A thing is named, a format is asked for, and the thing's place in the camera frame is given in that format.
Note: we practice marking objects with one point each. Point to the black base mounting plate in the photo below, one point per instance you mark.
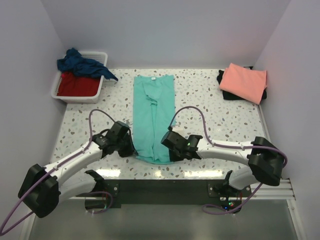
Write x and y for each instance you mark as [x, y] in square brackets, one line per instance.
[164, 192]

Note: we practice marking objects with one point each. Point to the navy blue t-shirt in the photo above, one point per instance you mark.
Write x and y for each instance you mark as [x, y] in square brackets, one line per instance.
[75, 63]

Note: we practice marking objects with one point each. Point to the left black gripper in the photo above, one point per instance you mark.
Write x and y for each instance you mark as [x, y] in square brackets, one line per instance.
[131, 150]

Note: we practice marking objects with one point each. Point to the red t-shirt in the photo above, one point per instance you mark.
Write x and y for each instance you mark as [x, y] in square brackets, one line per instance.
[77, 86]

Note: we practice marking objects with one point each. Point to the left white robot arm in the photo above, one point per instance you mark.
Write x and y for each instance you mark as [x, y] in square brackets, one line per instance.
[44, 187]

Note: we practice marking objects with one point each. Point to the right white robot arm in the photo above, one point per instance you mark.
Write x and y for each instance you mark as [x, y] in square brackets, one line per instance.
[262, 162]

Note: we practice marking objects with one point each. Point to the white plastic laundry basket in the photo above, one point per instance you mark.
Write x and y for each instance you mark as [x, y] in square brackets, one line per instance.
[96, 55]

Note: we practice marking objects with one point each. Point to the teal t-shirt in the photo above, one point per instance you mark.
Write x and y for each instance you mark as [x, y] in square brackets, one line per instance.
[153, 109]

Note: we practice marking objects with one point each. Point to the folded salmon pink t-shirt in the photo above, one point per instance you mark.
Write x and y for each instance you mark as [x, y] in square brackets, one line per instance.
[243, 81]

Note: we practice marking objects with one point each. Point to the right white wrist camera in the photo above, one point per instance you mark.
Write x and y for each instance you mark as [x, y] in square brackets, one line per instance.
[178, 130]

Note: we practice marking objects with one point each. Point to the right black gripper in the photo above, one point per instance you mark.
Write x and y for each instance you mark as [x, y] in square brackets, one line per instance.
[174, 158]

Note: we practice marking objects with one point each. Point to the aluminium rail frame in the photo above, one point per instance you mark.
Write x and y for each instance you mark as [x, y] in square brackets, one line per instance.
[269, 215]

